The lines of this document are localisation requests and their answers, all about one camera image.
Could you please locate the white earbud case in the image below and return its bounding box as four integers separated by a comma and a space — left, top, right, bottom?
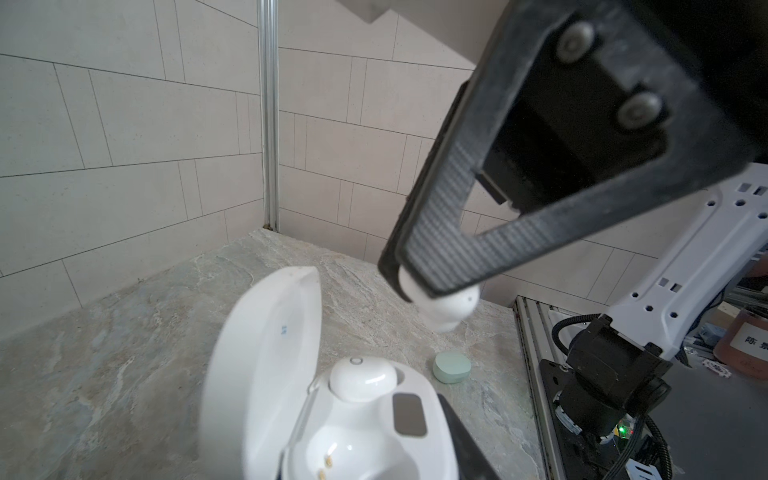
199, 266, 459, 479

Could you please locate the mint green earbud case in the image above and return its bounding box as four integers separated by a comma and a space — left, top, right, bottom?
432, 351, 472, 384

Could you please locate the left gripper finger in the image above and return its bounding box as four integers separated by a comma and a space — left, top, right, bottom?
438, 394, 500, 480

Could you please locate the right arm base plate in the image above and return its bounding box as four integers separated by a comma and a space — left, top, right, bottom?
538, 358, 673, 480

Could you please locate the white earbud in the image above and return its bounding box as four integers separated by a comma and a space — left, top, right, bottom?
398, 267, 481, 333
329, 356, 398, 403

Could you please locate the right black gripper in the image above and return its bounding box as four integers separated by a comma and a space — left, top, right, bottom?
392, 1, 767, 298

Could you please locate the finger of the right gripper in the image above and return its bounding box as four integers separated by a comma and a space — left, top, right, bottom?
378, 81, 480, 285

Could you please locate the aluminium front rail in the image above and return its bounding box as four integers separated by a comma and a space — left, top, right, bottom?
513, 296, 605, 479

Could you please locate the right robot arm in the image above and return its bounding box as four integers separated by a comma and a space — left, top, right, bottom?
378, 1, 767, 437

